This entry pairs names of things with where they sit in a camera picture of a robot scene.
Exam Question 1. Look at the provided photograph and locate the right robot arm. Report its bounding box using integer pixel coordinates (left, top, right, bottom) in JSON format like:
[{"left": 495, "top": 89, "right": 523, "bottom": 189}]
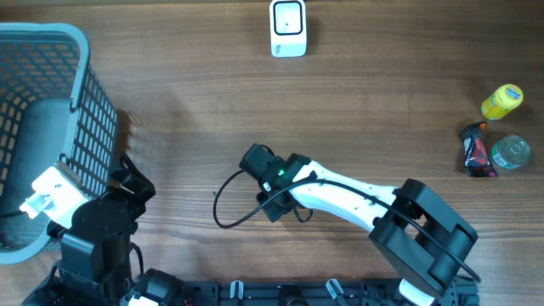
[{"left": 239, "top": 144, "right": 478, "bottom": 305}]

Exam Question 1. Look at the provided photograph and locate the grey plastic mesh basket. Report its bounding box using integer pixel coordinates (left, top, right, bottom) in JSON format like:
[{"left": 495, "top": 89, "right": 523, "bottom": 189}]
[{"left": 1, "top": 22, "right": 118, "bottom": 265}]

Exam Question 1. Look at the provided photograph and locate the round metal tin can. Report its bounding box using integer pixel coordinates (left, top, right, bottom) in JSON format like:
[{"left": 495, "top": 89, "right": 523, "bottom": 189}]
[{"left": 491, "top": 134, "right": 530, "bottom": 169}]

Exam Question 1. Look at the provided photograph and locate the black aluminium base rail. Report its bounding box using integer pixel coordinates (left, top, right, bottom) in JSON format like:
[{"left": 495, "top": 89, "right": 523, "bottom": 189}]
[{"left": 178, "top": 278, "right": 480, "bottom": 306}]

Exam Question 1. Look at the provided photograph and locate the yellow plastic jar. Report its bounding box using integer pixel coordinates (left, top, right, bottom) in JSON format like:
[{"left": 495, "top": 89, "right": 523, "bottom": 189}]
[{"left": 480, "top": 84, "right": 524, "bottom": 121}]

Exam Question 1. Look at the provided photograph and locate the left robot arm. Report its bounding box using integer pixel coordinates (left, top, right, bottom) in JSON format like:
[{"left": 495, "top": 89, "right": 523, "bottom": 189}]
[{"left": 20, "top": 154, "right": 187, "bottom": 305}]

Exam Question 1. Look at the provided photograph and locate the white barcode scanner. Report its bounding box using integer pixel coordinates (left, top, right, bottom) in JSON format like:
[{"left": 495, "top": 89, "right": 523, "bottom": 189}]
[{"left": 269, "top": 0, "right": 308, "bottom": 58}]

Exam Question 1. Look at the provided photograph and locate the black snack bag orange sticker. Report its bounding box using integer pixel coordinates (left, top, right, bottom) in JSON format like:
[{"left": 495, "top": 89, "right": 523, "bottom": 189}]
[{"left": 459, "top": 121, "right": 498, "bottom": 178}]

